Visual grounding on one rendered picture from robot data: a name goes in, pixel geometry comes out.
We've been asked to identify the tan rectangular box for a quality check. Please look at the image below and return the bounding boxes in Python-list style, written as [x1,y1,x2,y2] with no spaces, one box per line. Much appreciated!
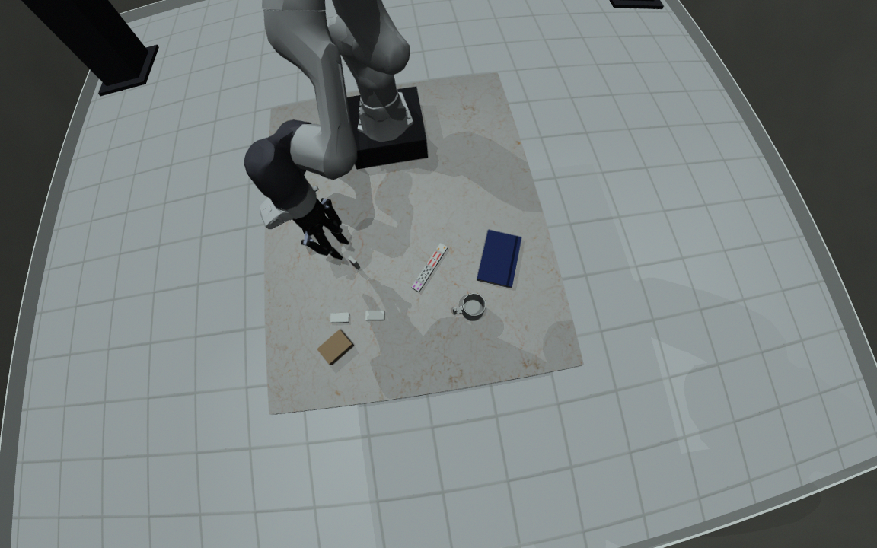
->
[317,330,354,365]

